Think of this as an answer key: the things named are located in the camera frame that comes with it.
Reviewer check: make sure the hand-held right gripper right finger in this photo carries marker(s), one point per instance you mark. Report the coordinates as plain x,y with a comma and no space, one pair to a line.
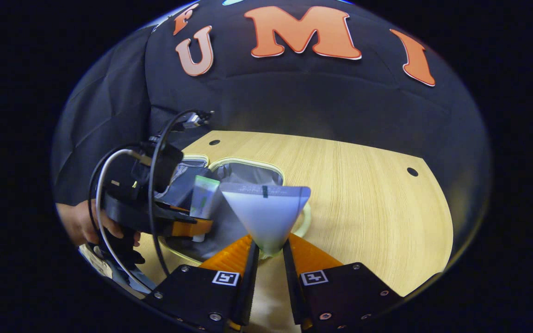
292,286

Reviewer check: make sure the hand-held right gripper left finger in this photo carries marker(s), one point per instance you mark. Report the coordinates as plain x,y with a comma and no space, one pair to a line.
243,286

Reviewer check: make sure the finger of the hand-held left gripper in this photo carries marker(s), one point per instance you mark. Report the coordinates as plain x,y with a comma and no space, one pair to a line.
188,227

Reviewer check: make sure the small green tube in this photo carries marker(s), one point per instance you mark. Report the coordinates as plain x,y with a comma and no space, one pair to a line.
204,199

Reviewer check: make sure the wide white tube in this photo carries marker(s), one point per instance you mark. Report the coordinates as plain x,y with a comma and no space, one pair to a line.
266,217

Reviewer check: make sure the cream suitcase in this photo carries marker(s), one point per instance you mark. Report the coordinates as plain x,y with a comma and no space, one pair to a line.
248,175

